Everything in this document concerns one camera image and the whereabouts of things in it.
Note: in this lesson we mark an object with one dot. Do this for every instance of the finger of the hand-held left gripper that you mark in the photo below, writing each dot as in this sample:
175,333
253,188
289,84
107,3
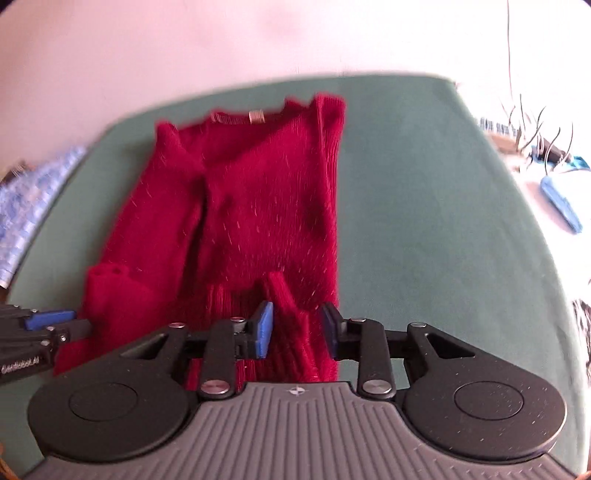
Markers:
51,320
69,332

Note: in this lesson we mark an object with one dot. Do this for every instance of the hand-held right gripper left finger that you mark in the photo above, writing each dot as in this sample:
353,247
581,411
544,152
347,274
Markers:
264,330

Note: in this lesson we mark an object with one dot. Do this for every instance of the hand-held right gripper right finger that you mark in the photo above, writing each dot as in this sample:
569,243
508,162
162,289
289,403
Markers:
329,332

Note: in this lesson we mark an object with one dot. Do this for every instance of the red knit sweater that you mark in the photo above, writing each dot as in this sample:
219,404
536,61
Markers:
254,207

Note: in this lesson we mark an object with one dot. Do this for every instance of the blue floral patterned cloth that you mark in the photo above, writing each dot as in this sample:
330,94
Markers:
32,207

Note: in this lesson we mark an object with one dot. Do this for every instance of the green table cover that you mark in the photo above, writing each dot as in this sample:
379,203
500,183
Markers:
438,230

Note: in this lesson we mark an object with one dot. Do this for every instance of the blue plastic object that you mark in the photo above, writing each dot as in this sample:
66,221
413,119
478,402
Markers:
561,203

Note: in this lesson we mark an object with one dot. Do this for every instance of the white power strip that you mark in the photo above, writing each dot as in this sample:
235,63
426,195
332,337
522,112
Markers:
496,125

